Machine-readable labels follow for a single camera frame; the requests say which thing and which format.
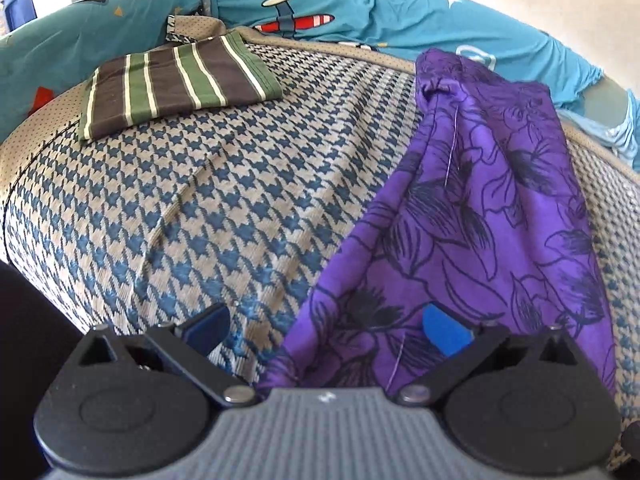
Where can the teal cover with yellow triangles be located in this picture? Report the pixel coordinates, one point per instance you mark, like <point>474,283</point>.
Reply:
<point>75,40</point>

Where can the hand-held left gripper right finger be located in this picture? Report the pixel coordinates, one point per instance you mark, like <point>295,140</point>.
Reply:
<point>445,332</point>

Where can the grey sofa back cushion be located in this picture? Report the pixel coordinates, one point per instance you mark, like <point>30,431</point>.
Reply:
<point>607,105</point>

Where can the blue cover with white script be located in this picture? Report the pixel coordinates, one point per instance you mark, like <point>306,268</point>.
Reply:
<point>400,15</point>

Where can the blue plastic box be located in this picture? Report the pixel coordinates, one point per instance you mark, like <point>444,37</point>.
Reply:
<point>17,7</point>

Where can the green brown striped folded garment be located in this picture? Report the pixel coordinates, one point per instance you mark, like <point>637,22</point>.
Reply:
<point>170,85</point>

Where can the purple floral shirt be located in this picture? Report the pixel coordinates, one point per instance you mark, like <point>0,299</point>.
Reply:
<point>475,200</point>

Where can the houndstooth sofa cover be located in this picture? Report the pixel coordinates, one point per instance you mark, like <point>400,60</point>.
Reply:
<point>200,210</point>

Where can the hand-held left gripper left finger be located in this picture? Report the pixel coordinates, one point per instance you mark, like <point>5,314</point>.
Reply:
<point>207,330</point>

